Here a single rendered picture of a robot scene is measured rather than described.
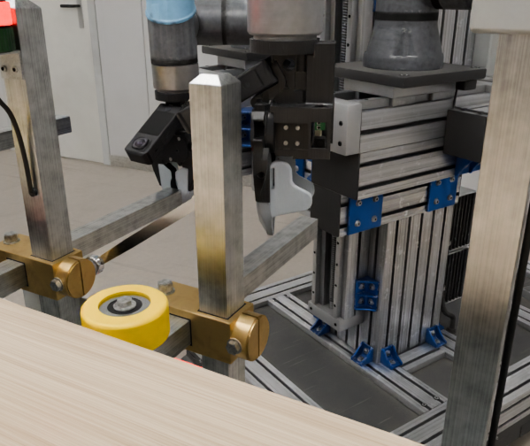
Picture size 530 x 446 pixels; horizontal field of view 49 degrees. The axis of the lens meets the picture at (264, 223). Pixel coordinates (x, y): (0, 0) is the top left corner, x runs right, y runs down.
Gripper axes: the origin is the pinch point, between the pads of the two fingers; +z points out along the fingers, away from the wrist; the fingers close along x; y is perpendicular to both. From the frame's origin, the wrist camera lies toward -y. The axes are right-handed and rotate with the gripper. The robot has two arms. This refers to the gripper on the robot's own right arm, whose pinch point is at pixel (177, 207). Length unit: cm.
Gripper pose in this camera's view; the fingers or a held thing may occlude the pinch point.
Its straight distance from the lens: 103.5
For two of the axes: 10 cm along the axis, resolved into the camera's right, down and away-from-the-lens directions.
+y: 4.8, -3.5, 8.1
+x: -8.8, -1.8, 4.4
